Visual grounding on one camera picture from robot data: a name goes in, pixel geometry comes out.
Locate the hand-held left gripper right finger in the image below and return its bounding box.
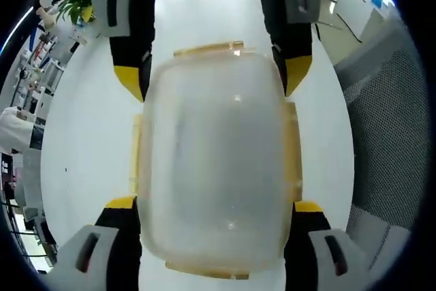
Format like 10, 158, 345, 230
282, 200, 375, 291

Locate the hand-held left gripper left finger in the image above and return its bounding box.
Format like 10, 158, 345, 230
50, 195, 142, 291

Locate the clear plastic container lid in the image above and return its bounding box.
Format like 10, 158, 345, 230
128, 40, 305, 280

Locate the grey mesh office chair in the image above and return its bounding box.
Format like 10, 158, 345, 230
333, 45, 430, 237

